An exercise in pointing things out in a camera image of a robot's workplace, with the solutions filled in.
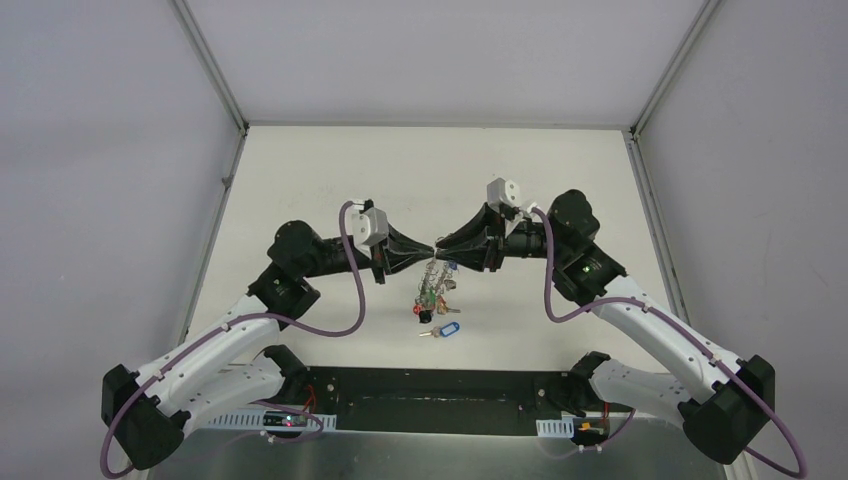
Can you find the metal disc keyring holder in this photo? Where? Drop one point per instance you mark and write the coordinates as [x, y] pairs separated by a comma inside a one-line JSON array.
[[437, 278]]

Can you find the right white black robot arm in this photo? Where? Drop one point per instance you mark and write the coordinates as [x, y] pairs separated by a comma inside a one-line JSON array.
[[720, 400]]

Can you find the key with blue tag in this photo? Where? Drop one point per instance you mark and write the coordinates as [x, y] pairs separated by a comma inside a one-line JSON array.
[[443, 331]]

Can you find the key with red tag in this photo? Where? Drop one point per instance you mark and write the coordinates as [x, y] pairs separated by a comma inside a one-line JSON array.
[[439, 309]]

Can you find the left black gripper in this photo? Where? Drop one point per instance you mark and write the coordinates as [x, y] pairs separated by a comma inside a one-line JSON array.
[[382, 257]]

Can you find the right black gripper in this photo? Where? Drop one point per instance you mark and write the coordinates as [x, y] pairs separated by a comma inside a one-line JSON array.
[[487, 231]]

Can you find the right white cable duct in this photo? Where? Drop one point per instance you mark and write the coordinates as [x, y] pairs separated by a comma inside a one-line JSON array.
[[555, 428]]

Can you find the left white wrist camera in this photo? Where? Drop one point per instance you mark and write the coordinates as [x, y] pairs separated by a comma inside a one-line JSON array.
[[368, 226]]

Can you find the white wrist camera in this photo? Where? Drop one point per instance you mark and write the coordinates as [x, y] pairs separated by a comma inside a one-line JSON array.
[[368, 226], [502, 192]]

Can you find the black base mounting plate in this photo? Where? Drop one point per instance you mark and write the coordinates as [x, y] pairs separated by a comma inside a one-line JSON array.
[[470, 402]]

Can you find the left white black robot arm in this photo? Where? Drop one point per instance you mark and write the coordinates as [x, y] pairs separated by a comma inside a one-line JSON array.
[[150, 410]]

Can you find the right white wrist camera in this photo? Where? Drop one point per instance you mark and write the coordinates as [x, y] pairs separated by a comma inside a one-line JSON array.
[[502, 192]]

